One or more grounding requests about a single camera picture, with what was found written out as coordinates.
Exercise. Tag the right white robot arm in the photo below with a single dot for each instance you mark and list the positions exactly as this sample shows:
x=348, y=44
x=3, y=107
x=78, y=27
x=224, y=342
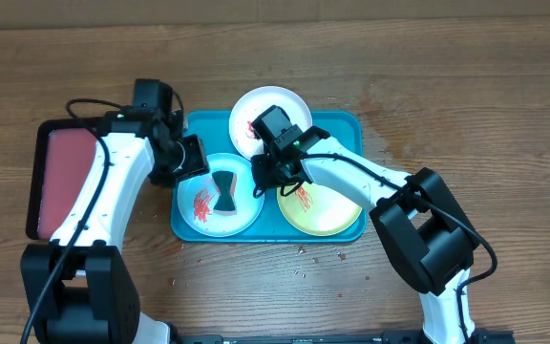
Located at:
x=427, y=237

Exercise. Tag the white plate with red stain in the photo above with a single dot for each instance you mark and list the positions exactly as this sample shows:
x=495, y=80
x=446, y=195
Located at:
x=252, y=104

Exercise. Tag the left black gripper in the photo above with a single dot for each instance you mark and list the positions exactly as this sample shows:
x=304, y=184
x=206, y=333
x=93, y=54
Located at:
x=196, y=163

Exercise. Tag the yellow-green plate with red stain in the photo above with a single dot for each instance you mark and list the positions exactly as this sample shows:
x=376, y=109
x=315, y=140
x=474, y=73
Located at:
x=318, y=210

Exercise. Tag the teal plastic serving tray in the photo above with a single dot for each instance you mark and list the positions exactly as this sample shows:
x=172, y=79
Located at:
x=271, y=226

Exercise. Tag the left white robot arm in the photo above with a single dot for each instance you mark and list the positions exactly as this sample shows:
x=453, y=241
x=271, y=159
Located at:
x=77, y=285

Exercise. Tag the green and pink sponge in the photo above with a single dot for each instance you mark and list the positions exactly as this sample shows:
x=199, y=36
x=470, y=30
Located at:
x=225, y=182

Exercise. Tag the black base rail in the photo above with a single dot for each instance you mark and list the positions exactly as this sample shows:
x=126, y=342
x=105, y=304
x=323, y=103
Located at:
x=481, y=336

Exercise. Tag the light blue plate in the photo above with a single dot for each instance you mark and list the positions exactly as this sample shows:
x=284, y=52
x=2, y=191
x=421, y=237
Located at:
x=196, y=198

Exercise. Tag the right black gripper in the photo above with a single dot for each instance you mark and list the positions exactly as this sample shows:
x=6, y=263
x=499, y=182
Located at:
x=264, y=179

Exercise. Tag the black tray with red liquid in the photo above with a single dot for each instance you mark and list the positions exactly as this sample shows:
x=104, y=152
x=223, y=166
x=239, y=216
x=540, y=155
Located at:
x=64, y=154

